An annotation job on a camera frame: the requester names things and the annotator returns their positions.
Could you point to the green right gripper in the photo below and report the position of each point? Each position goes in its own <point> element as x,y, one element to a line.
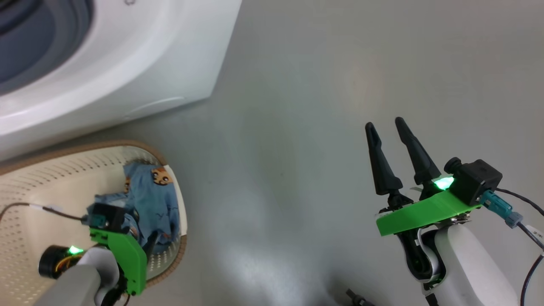
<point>425,212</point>

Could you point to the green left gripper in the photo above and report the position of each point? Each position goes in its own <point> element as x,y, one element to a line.
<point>127,255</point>

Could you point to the blue cartoon print garment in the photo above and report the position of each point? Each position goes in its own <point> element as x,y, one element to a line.
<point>157,204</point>

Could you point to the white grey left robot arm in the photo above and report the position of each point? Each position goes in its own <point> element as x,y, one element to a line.
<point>80,284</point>

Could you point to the dark robot base part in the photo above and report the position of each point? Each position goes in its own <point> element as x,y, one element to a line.
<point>359,298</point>

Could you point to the white front-load washing machine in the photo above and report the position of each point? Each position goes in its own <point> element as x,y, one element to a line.
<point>148,63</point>

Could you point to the grey rubber door gasket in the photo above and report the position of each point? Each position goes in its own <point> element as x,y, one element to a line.
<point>68,42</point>

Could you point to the cream perforated laundry basket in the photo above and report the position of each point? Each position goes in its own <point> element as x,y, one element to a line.
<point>42,182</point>

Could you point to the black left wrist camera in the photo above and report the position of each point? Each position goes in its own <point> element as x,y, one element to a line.
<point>108,216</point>

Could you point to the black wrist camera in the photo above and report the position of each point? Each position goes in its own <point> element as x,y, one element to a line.
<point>478,178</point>
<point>108,216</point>

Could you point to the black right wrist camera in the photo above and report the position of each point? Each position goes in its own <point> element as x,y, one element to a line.
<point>478,178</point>

